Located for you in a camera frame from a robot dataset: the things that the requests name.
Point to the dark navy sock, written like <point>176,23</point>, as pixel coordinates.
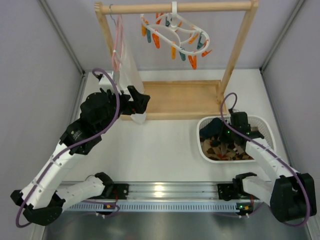
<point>213,129</point>

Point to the aluminium rail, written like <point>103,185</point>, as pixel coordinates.
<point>164,190</point>

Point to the perforated cable tray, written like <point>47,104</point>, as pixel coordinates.
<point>188,207</point>

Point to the white plastic clip hanger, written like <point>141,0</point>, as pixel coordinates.
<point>183,37</point>

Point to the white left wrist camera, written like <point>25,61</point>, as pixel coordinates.
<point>105,83</point>

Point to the argyle patterned sock in basket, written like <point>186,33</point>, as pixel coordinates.
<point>216,151</point>

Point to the wooden clothes rack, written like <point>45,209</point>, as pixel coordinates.
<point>182,99</point>

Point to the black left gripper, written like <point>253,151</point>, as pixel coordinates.
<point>126,102</point>

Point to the white perforated plastic basket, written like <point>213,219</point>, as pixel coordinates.
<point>257,123</point>

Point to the white hanging cloth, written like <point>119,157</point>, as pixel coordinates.
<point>128,72</point>

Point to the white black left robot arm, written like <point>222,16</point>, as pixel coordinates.
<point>42,201</point>

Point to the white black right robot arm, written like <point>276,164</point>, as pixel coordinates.
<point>289,194</point>

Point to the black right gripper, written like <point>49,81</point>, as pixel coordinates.
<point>225,136</point>

